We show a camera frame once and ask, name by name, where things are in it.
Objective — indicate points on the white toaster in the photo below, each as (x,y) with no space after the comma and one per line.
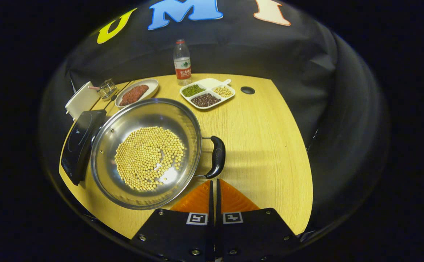
(83,100)

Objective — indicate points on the clear plastic water bottle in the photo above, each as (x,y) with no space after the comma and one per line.
(182,62)

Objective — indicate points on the pile of soybeans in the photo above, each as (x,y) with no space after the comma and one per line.
(148,156)

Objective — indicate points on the small heap of pale beans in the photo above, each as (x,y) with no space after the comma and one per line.
(223,91)

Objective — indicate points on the white oval plate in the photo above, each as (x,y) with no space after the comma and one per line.
(150,87)

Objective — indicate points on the heap of green beans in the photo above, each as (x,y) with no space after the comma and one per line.
(193,90)

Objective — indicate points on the black induction cooktop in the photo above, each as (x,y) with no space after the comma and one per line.
(77,142)

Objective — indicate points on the white divided dish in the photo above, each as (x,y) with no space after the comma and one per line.
(208,83)

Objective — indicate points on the stainless steel pot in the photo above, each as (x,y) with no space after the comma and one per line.
(117,138)

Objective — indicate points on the red striped stick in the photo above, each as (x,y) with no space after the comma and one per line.
(94,87)

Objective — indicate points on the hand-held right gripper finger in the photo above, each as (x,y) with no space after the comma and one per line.
(218,203)
(211,203)

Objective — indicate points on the heap of dark red beans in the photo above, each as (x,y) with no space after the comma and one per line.
(205,100)

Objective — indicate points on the red meat slice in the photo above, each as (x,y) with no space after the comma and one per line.
(134,95)

